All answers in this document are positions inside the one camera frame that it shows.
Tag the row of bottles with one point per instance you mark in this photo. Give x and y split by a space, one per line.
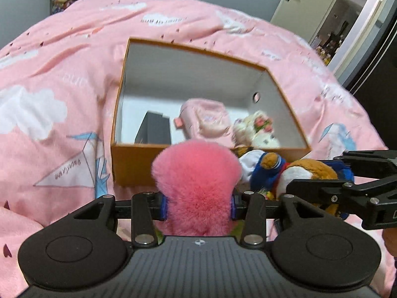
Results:
324 54

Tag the cream door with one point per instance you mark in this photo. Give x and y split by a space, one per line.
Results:
307 9

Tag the pink fabric pouch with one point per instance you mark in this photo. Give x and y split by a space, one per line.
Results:
204 118

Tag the black cabinet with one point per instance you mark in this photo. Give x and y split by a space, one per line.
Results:
381 83

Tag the brown bear plush sailor outfit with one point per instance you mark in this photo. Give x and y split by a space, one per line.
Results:
304 170

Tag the pink fluffy plush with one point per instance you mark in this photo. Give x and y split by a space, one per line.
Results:
195 186

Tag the pink printed blanket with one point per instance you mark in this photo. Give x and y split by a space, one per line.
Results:
62 68

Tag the orange cardboard box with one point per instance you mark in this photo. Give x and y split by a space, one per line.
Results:
133 164

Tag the dark grey box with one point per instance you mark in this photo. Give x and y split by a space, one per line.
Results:
153 128

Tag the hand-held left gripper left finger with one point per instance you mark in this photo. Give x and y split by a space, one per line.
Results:
163 208

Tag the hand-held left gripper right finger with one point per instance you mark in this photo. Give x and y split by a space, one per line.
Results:
234 208

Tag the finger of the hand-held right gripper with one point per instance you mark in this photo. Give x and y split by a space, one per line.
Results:
310 189
345 172

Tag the white crochet bear with flowers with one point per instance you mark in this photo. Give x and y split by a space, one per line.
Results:
257 130

